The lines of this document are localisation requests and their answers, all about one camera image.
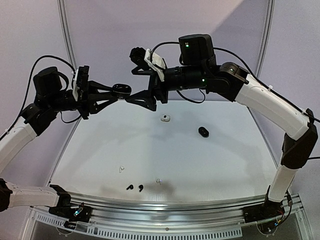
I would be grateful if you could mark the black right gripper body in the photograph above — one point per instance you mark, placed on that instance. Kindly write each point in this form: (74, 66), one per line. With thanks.
(159, 90)

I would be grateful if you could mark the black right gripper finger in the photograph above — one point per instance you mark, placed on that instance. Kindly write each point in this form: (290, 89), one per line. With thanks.
(138, 70)
(144, 99)

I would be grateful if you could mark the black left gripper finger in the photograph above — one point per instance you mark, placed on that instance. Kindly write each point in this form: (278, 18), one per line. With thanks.
(101, 104)
(98, 88)

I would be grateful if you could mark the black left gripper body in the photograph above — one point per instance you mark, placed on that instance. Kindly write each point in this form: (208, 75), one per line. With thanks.
(83, 106)

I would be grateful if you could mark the small black charging case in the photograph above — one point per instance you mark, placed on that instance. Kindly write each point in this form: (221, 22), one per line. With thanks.
(121, 91)

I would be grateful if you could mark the large black charging case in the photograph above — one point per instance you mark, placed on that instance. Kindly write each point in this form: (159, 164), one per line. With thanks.
(203, 132)

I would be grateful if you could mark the black stem earbud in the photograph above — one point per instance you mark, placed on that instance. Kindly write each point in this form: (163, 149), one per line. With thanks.
(141, 187)
(130, 187)

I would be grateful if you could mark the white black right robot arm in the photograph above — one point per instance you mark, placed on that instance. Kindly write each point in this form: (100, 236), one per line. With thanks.
(236, 83)

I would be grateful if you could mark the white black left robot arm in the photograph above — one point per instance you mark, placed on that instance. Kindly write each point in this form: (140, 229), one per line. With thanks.
(50, 99)

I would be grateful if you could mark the white earbud charging case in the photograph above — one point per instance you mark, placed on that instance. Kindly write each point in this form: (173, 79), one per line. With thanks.
(165, 118)

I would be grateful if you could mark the white earbud left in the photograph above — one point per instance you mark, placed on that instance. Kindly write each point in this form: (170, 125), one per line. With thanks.
(121, 169)

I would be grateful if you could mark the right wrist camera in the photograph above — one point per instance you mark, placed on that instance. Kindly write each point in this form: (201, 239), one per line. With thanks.
(143, 58)

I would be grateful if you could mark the left aluminium frame post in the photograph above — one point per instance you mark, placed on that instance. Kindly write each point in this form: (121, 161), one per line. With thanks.
(62, 10)

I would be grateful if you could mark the aluminium frame post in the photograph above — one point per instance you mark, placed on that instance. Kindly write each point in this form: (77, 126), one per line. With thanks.
(62, 10)
(265, 36)

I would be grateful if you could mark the front aluminium rail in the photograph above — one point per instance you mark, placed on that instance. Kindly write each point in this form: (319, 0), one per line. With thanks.
(173, 215)

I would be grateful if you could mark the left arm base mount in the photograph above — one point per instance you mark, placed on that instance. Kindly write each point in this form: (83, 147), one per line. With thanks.
(73, 213)

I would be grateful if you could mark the perforated metal cable tray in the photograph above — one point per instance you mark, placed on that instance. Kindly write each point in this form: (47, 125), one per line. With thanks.
(53, 228)

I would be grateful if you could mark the right aluminium frame post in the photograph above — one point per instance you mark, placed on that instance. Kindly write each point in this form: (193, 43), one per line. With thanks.
(265, 36)

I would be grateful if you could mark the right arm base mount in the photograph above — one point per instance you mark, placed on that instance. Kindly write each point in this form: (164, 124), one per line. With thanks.
(265, 211)

